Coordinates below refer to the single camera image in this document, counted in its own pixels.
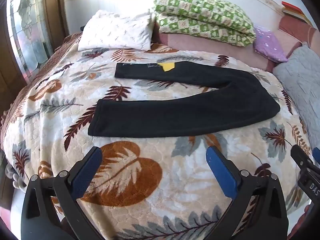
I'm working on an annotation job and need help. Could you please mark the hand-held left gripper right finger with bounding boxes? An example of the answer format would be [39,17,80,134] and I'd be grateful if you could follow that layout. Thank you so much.
[205,146,289,240]

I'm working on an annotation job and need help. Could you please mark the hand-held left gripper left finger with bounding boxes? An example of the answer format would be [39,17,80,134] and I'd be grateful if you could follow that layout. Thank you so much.
[21,146,110,240]

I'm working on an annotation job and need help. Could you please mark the black pants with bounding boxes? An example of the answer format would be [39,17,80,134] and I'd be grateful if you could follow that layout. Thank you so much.
[87,60,281,138]

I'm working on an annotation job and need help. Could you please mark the grey quilted blanket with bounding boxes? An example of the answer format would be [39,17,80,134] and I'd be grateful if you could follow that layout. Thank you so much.
[272,42,320,153]

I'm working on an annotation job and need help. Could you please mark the leaf print blanket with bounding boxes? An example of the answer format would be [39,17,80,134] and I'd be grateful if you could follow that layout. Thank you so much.
[0,32,313,240]

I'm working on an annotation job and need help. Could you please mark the purple pillow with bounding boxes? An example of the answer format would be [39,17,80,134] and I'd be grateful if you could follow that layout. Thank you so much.
[253,25,289,63]

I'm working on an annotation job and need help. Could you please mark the pink padded headboard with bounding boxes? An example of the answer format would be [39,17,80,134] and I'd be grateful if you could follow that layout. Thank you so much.
[278,15,320,55]

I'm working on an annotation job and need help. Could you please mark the pink bed sheet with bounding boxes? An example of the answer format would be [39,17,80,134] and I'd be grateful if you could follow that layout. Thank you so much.
[151,31,277,73]

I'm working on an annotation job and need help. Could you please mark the white pillow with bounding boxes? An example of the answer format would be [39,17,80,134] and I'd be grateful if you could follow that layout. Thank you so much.
[77,9,157,52]

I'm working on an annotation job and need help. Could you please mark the stack of books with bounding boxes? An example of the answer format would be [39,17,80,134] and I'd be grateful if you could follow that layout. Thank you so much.
[281,1,313,27]

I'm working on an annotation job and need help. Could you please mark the green patterned quilt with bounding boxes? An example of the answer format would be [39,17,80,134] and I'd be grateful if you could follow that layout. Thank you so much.
[153,0,257,47]

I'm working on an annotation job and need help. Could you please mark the stained glass window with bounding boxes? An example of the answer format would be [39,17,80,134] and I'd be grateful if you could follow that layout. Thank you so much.
[6,0,54,80]

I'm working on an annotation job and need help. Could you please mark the wooden window frame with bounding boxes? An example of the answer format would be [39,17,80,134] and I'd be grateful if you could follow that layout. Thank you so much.
[42,0,71,55]

